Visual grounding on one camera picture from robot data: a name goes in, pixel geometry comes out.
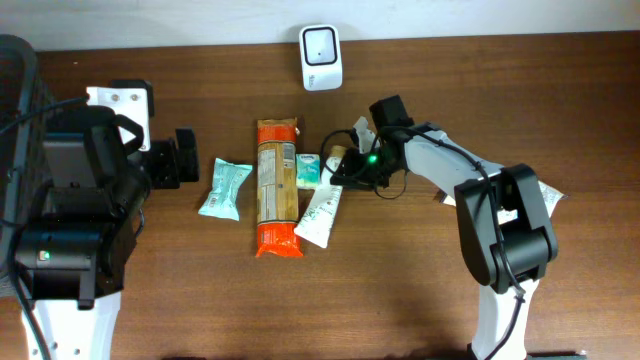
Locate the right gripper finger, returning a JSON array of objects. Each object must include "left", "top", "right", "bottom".
[
  {"left": 352, "top": 116, "right": 375, "bottom": 153},
  {"left": 330, "top": 154, "right": 380, "bottom": 190}
]

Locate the mint green snack pouch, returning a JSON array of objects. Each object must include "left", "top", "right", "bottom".
[{"left": 198, "top": 158, "right": 253, "bottom": 221}]

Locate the teal tissue pack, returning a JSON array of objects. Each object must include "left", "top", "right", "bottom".
[{"left": 296, "top": 154, "right": 320, "bottom": 190}]

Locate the white tube with gold cap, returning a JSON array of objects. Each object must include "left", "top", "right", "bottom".
[{"left": 294, "top": 145, "right": 346, "bottom": 249}]

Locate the orange pasta package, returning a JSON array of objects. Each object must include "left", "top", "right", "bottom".
[{"left": 256, "top": 118, "right": 303, "bottom": 258}]

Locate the yellow snack bag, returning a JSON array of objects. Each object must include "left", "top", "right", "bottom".
[{"left": 436, "top": 181, "right": 568, "bottom": 225}]

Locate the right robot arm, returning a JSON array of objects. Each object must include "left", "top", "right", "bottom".
[{"left": 330, "top": 95, "right": 558, "bottom": 359}]

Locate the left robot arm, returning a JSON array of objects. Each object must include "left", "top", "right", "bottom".
[{"left": 1, "top": 79, "right": 200, "bottom": 359}]

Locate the white barcode scanner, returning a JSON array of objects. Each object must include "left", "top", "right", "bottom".
[{"left": 298, "top": 24, "right": 343, "bottom": 92}]

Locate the grey plastic mesh basket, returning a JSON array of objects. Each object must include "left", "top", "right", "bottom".
[{"left": 1, "top": 34, "right": 55, "bottom": 298}]

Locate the left black cable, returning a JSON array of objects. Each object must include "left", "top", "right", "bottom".
[{"left": 0, "top": 96, "right": 91, "bottom": 360}]

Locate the black cable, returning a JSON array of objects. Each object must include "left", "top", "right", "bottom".
[
  {"left": 318, "top": 125, "right": 527, "bottom": 360},
  {"left": 0, "top": 96, "right": 91, "bottom": 360}
]

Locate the right black cable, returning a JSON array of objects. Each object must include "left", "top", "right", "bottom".
[{"left": 318, "top": 125, "right": 527, "bottom": 360}]

